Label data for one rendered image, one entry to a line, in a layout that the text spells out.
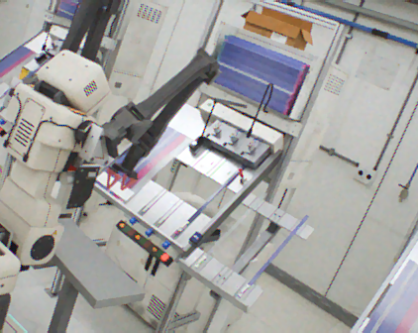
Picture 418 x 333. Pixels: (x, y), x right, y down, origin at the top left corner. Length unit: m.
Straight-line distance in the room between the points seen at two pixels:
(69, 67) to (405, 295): 1.50
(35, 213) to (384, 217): 2.72
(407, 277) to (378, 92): 2.02
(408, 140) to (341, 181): 0.60
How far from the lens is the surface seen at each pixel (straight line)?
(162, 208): 2.31
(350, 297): 3.96
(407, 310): 2.02
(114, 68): 3.41
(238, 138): 2.44
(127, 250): 2.81
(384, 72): 3.83
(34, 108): 1.62
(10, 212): 1.79
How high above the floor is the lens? 1.58
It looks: 13 degrees down
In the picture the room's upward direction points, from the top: 22 degrees clockwise
